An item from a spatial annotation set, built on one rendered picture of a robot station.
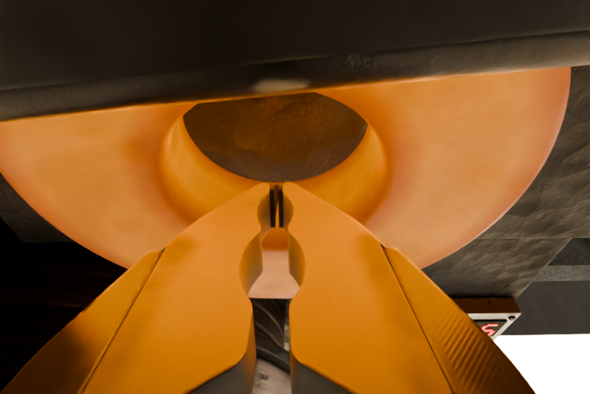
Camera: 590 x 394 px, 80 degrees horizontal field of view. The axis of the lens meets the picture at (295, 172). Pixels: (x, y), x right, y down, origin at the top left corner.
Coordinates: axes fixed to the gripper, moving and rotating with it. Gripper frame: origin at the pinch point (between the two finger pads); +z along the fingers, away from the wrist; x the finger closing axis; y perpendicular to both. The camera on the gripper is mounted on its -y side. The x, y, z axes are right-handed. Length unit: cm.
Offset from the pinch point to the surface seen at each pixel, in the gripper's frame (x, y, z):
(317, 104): 1.8, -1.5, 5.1
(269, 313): -1.8, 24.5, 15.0
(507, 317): 25.4, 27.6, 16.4
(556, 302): 553, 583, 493
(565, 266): 390, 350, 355
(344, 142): 3.3, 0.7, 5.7
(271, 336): -1.5, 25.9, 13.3
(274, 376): -1.0, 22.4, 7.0
